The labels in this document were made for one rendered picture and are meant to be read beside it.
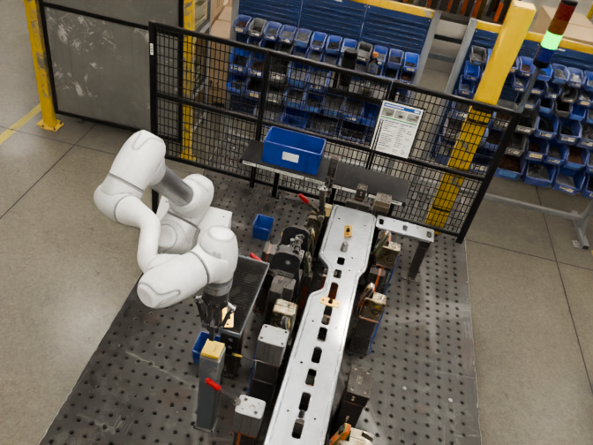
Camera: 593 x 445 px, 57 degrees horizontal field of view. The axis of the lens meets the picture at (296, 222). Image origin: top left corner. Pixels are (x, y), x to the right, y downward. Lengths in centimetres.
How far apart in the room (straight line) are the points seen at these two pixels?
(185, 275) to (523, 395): 264
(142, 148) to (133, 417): 100
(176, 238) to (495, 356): 223
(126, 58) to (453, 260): 281
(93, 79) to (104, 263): 161
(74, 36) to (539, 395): 405
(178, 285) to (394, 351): 139
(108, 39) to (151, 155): 265
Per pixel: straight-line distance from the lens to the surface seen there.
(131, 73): 452
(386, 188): 291
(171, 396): 228
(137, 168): 190
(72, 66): 476
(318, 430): 191
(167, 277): 141
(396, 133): 290
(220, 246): 145
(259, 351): 199
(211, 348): 184
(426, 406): 246
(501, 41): 276
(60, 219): 414
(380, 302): 226
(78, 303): 355
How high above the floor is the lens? 263
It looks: 39 degrees down
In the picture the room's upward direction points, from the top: 11 degrees clockwise
